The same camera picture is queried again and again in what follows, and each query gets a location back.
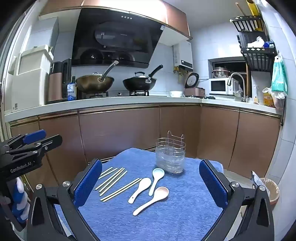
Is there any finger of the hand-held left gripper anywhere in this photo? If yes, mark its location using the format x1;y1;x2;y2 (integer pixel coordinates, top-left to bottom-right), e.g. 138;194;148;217
0;129;47;151
6;134;63;161

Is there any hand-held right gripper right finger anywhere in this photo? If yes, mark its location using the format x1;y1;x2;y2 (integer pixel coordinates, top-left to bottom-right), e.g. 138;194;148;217
196;159;275;241

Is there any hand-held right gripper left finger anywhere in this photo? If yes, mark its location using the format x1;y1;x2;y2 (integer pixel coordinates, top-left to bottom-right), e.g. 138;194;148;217
26;158;103;241

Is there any wire utensil basket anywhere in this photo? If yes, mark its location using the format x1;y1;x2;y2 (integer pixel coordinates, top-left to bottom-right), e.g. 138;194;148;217
155;130;186;175

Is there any pink ceramic spoon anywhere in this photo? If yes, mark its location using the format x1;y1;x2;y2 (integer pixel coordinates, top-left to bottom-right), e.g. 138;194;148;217
132;186;170;216

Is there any white ceramic spoon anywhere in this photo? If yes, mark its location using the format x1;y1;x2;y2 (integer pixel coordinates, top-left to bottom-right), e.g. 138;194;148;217
128;177;152;204

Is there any light blue ceramic spoon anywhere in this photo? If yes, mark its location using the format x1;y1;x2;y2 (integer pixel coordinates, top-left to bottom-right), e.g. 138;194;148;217
148;168;165;197

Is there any person's left hand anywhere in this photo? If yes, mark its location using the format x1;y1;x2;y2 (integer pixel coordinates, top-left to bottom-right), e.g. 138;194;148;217
11;178;30;224

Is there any dark plastic bag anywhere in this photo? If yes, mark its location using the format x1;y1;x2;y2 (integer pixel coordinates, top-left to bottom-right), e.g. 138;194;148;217
251;171;265;189

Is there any dark bottle blue label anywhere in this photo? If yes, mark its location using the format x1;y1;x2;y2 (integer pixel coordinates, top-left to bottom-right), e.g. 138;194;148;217
67;76;77;101

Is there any large white box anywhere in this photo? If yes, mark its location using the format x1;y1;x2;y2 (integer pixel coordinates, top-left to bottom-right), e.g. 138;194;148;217
9;45;54;112

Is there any copper black kitchen appliance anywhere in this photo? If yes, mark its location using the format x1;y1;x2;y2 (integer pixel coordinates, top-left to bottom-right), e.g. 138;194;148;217
48;59;73;103

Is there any brown base cabinet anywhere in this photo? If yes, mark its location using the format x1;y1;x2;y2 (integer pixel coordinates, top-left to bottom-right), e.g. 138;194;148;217
9;104;284;186

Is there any round trash bin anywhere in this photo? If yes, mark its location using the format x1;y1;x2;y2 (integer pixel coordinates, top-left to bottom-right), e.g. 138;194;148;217
259;177;280;205

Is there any blue terry towel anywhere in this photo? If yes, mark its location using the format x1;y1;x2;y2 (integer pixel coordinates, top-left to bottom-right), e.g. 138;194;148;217
55;148;225;241

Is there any golden wok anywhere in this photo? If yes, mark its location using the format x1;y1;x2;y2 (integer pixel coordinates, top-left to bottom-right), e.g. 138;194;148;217
75;61;119;93

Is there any gas stove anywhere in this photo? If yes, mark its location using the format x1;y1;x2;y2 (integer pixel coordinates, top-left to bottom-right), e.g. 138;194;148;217
79;90;167;98

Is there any copper rice cooker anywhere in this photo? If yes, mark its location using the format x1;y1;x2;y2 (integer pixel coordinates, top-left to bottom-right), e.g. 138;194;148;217
184;72;206;97

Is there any white microwave oven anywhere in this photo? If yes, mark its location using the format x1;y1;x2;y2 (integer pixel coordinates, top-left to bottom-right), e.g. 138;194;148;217
209;78;239;96

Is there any yellow packet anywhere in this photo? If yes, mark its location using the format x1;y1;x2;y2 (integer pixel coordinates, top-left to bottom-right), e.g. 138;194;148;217
262;88;277;107

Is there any black wok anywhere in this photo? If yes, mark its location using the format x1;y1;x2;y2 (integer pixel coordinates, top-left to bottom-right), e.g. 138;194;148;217
122;65;163;91

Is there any chrome faucet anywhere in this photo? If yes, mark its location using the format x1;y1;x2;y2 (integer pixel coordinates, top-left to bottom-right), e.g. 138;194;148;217
227;72;247;102

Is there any steel pot glass lid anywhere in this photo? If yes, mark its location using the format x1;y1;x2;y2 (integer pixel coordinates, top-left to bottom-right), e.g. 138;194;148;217
211;67;230;79

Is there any black range hood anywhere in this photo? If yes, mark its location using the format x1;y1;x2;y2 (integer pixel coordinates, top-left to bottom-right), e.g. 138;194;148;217
71;7;163;69

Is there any green plastic bag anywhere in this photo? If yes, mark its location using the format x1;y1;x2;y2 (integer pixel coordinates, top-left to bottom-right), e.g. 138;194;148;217
271;54;288;96

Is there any white water heater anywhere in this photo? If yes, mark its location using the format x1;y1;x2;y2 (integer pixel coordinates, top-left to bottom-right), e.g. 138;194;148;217
173;40;193;71

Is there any white cloth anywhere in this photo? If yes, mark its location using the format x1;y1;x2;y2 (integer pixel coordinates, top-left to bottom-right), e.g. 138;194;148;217
247;37;265;48

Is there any yellow roll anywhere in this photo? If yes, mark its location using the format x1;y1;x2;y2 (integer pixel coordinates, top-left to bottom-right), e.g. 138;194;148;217
246;0;264;32

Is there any black wall rack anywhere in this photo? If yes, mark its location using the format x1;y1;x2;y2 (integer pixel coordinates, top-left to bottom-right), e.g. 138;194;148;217
231;16;278;72

